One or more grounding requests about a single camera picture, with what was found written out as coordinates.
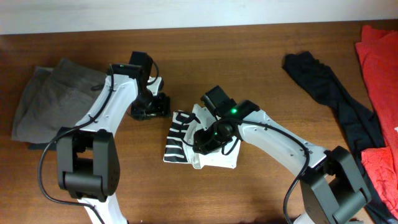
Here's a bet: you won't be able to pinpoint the black garment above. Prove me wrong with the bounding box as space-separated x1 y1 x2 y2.
282 52 397 223

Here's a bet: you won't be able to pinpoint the red garment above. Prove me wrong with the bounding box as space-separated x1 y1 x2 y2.
355 26 397 217

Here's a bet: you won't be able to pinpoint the white polo shirt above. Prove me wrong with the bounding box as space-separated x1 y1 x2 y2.
163 104 241 169

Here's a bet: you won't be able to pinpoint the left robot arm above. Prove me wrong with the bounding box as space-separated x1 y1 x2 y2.
56 52 170 223

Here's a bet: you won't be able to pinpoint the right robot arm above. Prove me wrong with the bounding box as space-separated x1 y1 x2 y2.
193 86 371 223

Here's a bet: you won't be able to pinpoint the folded grey trousers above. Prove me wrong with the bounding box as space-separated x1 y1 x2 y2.
11 58 106 144

